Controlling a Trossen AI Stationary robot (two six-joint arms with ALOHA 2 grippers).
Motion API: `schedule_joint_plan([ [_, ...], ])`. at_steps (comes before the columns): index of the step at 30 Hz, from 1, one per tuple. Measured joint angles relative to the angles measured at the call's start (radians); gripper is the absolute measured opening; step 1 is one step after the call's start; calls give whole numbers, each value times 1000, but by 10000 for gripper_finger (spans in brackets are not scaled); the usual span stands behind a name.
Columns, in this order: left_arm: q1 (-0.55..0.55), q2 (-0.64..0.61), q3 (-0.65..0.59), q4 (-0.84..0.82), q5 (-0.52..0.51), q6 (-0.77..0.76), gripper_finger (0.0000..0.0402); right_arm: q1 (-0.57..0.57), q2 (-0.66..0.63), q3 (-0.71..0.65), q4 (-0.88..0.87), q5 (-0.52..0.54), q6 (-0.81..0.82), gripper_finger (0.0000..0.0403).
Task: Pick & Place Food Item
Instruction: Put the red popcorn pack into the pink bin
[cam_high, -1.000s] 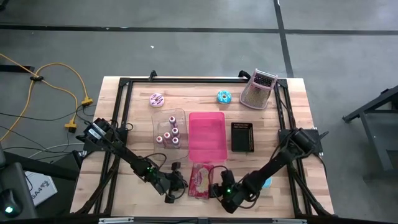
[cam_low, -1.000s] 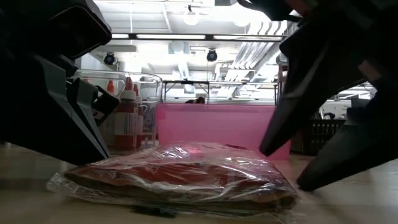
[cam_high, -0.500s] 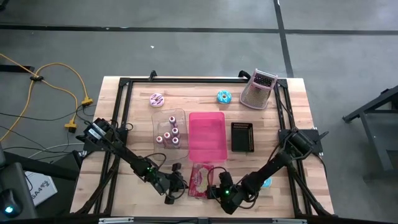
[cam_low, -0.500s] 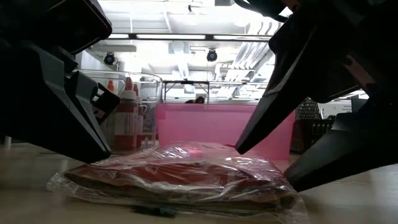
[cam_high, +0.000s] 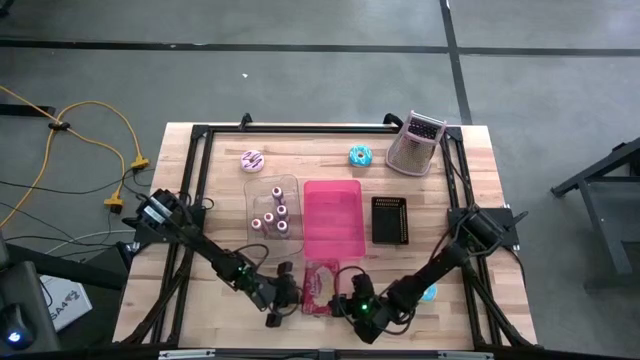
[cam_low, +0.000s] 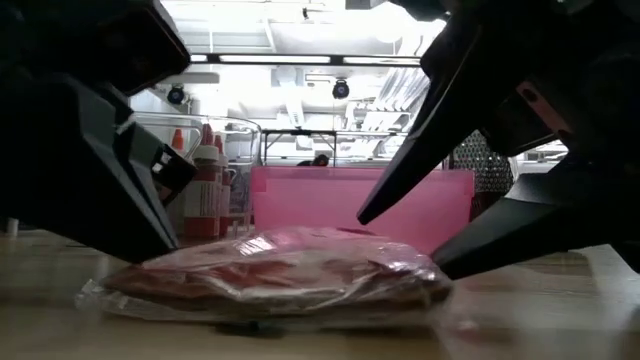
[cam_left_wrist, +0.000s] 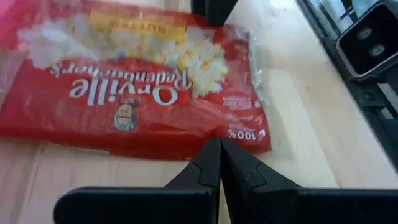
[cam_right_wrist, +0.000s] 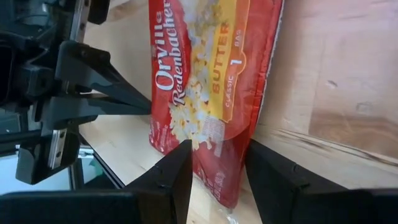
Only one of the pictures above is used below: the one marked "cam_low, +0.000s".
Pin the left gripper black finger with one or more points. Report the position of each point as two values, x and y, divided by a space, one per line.
75 175
172 175

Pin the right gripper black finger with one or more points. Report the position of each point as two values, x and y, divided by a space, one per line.
440 125
550 220

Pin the red food colouring bottle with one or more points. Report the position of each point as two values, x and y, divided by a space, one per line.
177 141

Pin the red popcorn packet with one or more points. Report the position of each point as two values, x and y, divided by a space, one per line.
275 280

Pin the black round spot lamp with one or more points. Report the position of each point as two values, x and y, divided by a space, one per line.
341 90
176 95

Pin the small white cylinder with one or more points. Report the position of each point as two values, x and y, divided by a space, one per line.
12 226

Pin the clear plastic storage bin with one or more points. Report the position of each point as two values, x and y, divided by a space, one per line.
255 150

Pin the black overhead light bar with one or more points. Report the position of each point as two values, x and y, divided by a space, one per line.
337 60

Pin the person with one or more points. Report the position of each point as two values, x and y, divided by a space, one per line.
320 161

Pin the pink translucent plastic bin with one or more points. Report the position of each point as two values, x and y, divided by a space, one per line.
310 200

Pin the black frame folding table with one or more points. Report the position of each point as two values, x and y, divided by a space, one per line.
300 132

